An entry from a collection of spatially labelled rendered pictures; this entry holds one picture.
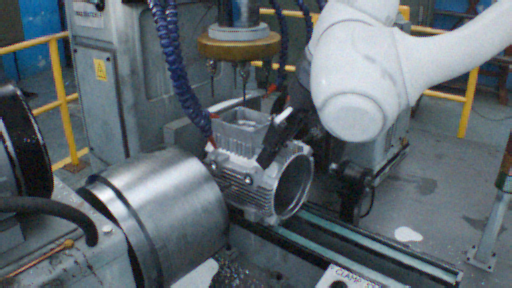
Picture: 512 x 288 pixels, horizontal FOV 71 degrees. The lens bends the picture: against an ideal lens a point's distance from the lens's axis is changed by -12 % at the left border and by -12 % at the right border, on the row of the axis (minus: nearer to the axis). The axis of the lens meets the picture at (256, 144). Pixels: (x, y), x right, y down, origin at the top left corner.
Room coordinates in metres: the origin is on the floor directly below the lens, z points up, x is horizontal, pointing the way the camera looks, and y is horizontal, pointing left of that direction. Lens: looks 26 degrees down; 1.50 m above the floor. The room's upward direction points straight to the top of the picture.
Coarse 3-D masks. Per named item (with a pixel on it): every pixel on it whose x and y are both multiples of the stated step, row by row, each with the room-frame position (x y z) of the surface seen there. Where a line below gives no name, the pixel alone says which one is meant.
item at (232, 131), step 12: (240, 108) 0.92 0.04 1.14; (216, 120) 0.84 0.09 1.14; (228, 120) 0.89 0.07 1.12; (240, 120) 0.86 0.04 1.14; (252, 120) 0.90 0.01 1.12; (264, 120) 0.88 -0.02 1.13; (216, 132) 0.84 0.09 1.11; (228, 132) 0.82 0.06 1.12; (240, 132) 0.80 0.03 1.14; (252, 132) 0.78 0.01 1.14; (264, 132) 0.81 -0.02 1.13; (228, 144) 0.82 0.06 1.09; (240, 144) 0.80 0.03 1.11; (252, 144) 0.78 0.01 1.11; (252, 156) 0.78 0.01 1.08
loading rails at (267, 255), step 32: (256, 224) 0.74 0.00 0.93; (288, 224) 0.80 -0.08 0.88; (320, 224) 0.75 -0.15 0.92; (352, 224) 0.74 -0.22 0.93; (224, 256) 0.76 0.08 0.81; (256, 256) 0.74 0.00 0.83; (288, 256) 0.68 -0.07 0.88; (320, 256) 0.63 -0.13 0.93; (352, 256) 0.69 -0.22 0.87; (384, 256) 0.64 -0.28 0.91; (416, 256) 0.62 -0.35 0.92
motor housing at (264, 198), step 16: (288, 144) 0.80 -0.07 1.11; (208, 160) 0.82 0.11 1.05; (240, 160) 0.79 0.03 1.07; (288, 160) 0.75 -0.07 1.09; (304, 160) 0.83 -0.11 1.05; (224, 176) 0.78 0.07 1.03; (240, 176) 0.75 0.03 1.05; (288, 176) 0.86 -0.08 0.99; (304, 176) 0.83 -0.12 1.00; (224, 192) 0.78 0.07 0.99; (240, 192) 0.74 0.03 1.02; (256, 192) 0.71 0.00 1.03; (272, 192) 0.71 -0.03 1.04; (288, 192) 0.83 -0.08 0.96; (304, 192) 0.81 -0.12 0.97; (240, 208) 0.75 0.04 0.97; (256, 208) 0.72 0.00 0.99; (272, 208) 0.71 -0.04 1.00; (288, 208) 0.79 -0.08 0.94
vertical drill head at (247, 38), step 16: (224, 0) 0.83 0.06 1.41; (240, 0) 0.82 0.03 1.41; (256, 0) 0.84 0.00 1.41; (224, 16) 0.83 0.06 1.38; (240, 16) 0.82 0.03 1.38; (256, 16) 0.84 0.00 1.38; (208, 32) 0.90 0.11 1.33; (224, 32) 0.81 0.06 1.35; (240, 32) 0.80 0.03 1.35; (256, 32) 0.81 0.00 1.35; (272, 32) 0.90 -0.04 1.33; (208, 48) 0.80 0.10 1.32; (224, 48) 0.78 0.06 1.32; (240, 48) 0.77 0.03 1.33; (256, 48) 0.78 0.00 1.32; (272, 48) 0.81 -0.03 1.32; (208, 64) 0.86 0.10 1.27; (240, 64) 0.79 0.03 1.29
